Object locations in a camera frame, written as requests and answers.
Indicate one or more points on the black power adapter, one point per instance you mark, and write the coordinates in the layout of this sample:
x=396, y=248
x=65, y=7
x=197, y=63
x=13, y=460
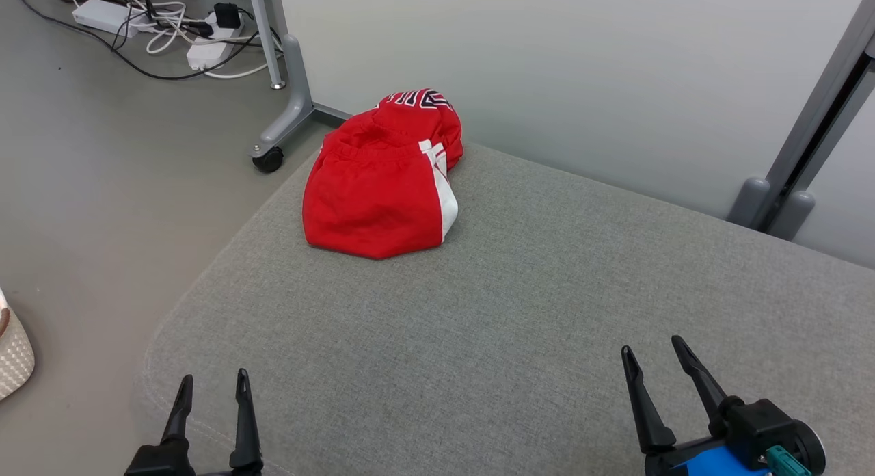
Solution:
x=226, y=15

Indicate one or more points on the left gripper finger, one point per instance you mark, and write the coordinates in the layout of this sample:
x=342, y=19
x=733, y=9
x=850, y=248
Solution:
x=245, y=428
x=179, y=411

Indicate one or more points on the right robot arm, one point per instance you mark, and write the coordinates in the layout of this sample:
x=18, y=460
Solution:
x=813, y=448

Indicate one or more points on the red Bulls jersey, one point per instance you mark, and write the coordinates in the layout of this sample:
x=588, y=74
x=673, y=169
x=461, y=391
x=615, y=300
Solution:
x=417, y=117

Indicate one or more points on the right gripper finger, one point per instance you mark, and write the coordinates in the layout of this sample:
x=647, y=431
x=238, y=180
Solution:
x=648, y=414
x=701, y=384

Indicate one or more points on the grey partition post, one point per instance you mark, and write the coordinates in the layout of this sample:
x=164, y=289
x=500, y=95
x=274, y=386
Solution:
x=806, y=120

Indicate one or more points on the red shorts white trim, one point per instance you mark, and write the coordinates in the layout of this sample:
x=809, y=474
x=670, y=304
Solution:
x=369, y=202

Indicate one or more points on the thin grey metal leg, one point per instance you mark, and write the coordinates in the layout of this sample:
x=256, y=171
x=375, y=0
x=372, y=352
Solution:
x=268, y=38

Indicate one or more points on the white power strip with adapter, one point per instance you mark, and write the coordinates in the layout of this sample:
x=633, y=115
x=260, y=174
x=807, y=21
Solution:
x=205, y=52

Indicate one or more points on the green camera connector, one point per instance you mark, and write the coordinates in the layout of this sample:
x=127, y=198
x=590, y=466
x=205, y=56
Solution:
x=785, y=462

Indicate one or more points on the grey partition foot with caster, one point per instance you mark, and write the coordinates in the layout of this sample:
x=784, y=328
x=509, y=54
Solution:
x=294, y=107

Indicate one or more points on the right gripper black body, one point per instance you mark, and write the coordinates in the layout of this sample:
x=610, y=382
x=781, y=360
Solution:
x=663, y=464

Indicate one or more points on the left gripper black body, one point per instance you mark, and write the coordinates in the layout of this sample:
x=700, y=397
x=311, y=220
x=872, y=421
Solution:
x=160, y=461

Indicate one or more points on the white woven basket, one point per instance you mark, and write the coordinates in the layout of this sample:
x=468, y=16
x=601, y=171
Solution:
x=14, y=356

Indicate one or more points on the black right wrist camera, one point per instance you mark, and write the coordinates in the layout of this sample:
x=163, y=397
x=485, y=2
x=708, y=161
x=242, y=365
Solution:
x=759, y=425

